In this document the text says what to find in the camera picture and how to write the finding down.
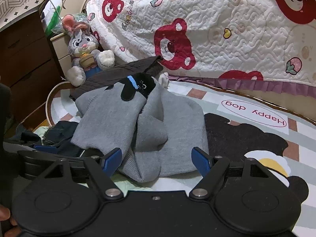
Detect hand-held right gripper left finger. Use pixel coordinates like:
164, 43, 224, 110
44, 148, 123, 200

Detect beige bed frame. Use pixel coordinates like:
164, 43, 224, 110
170, 78, 316, 129

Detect green plastic bag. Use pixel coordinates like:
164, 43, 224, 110
41, 0, 89, 35

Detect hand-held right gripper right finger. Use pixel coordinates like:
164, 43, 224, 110
190, 147, 270, 200

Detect grey plush bunny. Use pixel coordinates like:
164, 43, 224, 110
62, 14, 116, 87

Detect bear-print quilt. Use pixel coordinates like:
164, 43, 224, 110
85, 0, 316, 94

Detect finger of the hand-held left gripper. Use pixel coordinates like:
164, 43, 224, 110
4, 139, 62, 181

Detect green quilted mat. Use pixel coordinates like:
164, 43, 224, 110
32, 125, 158, 198

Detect grey cat-print sweater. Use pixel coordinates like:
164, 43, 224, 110
70, 73, 210, 183

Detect person's left hand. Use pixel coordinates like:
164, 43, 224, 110
0, 201, 18, 229

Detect small white plush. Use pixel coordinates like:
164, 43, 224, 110
158, 72, 170, 89

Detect printed round rug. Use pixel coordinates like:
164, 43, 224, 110
18, 78, 316, 230

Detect brown knitted sweater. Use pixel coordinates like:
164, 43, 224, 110
69, 55, 165, 102

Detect cream nightstand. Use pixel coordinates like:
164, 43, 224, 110
49, 30, 74, 79

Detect wooden dresser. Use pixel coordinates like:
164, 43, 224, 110
0, 10, 65, 134

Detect geometric patterned cloth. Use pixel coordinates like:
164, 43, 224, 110
0, 0, 69, 30

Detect dark jeans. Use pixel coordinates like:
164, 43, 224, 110
15, 121, 86, 158

